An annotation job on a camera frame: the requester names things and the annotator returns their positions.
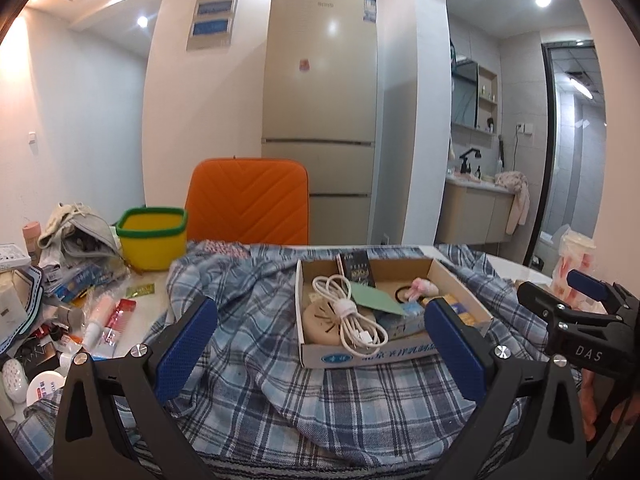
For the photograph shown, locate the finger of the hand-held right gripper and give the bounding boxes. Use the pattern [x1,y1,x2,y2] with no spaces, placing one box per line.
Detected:
[516,281,576,323]
[566,269,640,313]

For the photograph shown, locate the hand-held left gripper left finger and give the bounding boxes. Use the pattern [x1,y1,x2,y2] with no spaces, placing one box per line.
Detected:
[52,292,221,480]

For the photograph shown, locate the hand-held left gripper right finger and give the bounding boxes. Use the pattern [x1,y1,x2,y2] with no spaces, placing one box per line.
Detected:
[424,297,588,480]

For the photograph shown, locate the gold and blue cigarette pack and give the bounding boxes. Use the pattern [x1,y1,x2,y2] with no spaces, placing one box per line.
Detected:
[425,295,493,333]

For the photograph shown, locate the light blue wet wipes pack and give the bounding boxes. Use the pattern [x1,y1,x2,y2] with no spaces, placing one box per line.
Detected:
[375,300,432,342]

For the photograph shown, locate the pink soft toy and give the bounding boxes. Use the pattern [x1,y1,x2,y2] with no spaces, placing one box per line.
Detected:
[407,280,438,301]

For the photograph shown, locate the pale green card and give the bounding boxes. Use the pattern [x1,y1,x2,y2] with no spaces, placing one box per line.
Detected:
[347,280,408,317]

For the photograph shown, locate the white cable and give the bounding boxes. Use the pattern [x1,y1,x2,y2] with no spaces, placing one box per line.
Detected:
[312,275,390,353]

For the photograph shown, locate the black patterned box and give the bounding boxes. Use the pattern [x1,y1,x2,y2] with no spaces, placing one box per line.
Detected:
[336,251,377,288]

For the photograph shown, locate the shallow cardboard box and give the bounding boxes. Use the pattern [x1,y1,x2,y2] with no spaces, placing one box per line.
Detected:
[295,256,495,370]

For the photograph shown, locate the beige round vented disc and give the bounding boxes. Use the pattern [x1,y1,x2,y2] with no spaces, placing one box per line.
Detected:
[302,300,381,346]

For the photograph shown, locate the person's right hand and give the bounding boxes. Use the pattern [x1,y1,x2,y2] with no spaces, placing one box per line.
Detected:
[580,370,638,441]

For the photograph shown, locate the red comb pack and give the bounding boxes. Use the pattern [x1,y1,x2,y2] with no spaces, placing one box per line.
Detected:
[102,299,137,351]

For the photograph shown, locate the blue plaid shirt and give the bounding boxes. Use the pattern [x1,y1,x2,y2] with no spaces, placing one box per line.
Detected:
[12,242,586,471]

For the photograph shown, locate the white tube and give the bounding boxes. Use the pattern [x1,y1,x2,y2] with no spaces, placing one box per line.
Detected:
[80,295,116,348]

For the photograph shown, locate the floral cloth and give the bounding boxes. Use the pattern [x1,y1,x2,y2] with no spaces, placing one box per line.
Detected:
[200,240,251,260]

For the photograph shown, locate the pink towel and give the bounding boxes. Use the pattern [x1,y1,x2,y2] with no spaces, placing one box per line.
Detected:
[495,171,531,235]

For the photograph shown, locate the yellow bin with green rim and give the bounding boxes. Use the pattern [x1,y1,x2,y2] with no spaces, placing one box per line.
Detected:
[116,206,188,273]

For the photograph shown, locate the beige vanity cabinet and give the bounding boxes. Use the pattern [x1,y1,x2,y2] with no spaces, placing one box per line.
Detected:
[437,177,516,246]

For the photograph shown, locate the blue packet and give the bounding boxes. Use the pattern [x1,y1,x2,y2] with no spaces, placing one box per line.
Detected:
[47,265,116,303]

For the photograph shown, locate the white round jar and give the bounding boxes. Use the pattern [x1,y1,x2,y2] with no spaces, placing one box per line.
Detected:
[27,371,68,406]

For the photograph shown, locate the black flat box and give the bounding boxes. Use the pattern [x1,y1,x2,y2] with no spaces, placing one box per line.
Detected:
[15,340,61,376]

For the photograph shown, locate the grey cloth bag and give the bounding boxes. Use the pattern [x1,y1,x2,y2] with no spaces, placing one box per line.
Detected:
[39,203,123,268]

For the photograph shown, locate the black faucet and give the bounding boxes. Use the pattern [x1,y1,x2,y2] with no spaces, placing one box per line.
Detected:
[459,147,482,177]

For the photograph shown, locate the grey striped cloth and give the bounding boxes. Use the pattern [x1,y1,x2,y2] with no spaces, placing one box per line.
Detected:
[115,430,451,480]

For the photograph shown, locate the orange padded chair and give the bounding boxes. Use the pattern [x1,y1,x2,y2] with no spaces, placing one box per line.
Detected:
[185,157,309,246]

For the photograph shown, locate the white blue-trimmed pouch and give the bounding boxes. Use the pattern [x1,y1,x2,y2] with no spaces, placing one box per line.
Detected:
[0,266,46,356]

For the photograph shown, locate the white dotted oval case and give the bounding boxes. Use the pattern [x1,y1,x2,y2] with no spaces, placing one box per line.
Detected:
[2,360,28,405]

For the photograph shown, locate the white power strip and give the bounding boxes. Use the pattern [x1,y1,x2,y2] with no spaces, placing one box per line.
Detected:
[0,243,31,273]

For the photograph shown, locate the bathroom mirror cabinet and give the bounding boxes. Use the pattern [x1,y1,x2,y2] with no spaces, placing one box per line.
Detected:
[450,57,499,133]

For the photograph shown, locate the beige three-door fridge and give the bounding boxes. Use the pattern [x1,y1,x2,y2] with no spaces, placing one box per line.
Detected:
[261,0,378,246]

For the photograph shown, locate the black door frame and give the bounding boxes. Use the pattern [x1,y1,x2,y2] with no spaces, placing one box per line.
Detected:
[541,42,608,266]

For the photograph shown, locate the grey wall panel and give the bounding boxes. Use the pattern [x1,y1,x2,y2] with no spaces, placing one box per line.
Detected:
[186,0,241,52]

